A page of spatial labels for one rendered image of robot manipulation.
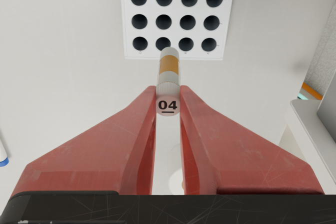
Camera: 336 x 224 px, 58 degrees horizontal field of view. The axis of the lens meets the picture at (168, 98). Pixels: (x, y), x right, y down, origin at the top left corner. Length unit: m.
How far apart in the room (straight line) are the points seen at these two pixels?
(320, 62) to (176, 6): 1.13
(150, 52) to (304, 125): 0.13
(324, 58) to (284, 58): 1.02
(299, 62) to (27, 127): 0.31
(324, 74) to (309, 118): 1.12
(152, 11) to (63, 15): 0.09
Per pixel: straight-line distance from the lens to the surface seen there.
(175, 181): 0.37
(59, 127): 0.38
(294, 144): 1.16
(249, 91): 0.34
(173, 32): 0.25
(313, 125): 0.26
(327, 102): 0.26
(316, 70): 1.36
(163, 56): 0.15
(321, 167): 0.24
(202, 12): 0.24
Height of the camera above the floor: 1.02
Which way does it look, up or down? 53 degrees down
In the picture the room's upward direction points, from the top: 178 degrees clockwise
